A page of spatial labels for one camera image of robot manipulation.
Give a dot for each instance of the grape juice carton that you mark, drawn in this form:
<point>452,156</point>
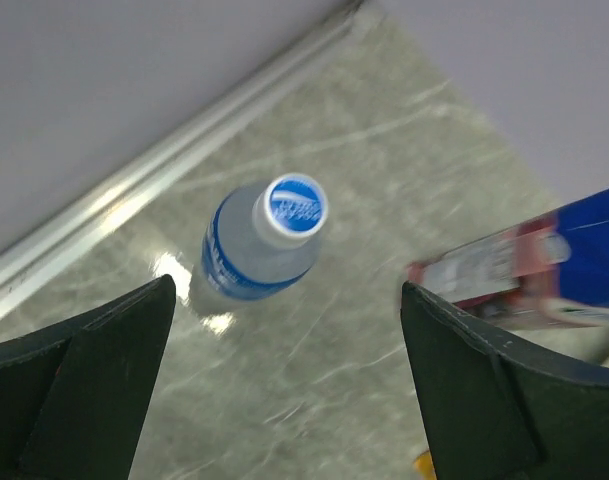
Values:
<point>551,271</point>

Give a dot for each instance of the aluminium frame rail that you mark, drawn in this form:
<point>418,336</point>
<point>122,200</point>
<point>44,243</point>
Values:
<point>41,256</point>

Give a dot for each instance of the pineapple juice carton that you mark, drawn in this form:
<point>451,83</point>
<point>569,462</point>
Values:
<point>424,466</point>

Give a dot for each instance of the water bottle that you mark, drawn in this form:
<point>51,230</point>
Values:
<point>261,239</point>

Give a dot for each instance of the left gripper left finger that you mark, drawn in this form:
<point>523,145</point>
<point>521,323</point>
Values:
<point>74,395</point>

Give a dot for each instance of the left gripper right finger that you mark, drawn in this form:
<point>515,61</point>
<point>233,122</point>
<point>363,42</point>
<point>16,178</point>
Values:
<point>497,406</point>

